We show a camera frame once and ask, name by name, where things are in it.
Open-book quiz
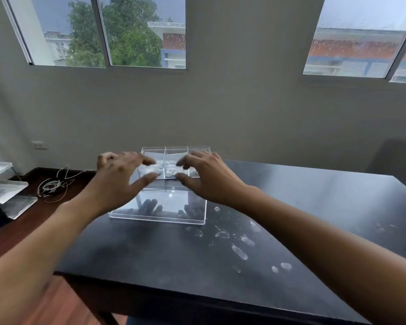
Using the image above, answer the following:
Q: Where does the black table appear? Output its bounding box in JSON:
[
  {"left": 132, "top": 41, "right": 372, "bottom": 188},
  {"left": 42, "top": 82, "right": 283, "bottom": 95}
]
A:
[{"left": 53, "top": 160, "right": 406, "bottom": 325}]

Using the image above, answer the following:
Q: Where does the person's right hand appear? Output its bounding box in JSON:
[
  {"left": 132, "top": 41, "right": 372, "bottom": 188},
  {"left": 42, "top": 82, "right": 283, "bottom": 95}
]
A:
[{"left": 176, "top": 150, "right": 260, "bottom": 209}]

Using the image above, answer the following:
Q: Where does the clear acrylic compartment box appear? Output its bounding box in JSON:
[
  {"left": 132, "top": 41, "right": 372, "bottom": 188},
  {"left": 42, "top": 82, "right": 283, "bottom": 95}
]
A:
[{"left": 108, "top": 146, "right": 211, "bottom": 226}]

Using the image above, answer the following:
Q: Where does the wide sliding window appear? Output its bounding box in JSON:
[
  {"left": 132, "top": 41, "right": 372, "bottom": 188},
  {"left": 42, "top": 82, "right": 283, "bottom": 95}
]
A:
[{"left": 0, "top": 0, "right": 187, "bottom": 70}]

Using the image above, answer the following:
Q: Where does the narrow sliding window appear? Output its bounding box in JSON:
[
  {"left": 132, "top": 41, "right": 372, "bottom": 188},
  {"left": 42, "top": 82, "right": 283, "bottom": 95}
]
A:
[{"left": 302, "top": 0, "right": 406, "bottom": 84}]

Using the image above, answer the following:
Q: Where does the person's right forearm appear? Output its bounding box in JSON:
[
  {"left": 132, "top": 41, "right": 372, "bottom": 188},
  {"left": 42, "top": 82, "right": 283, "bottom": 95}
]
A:
[{"left": 245, "top": 186, "right": 406, "bottom": 325}]

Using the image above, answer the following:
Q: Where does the coiled white cable bundle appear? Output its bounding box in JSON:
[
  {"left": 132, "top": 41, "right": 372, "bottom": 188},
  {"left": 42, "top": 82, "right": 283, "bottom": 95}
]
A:
[{"left": 37, "top": 166, "right": 88, "bottom": 204}]

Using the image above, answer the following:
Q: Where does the white stacked paper tray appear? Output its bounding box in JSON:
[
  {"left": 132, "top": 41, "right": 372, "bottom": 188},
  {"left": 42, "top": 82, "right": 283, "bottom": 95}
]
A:
[{"left": 0, "top": 161, "right": 38, "bottom": 220}]

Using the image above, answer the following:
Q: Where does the person's left forearm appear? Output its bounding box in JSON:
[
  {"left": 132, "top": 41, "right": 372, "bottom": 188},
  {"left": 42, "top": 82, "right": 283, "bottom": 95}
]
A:
[{"left": 0, "top": 194, "right": 110, "bottom": 325}]

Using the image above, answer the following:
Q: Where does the person's left hand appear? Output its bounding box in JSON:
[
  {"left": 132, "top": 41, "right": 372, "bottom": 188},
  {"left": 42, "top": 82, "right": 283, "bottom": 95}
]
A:
[{"left": 79, "top": 151, "right": 159, "bottom": 216}]

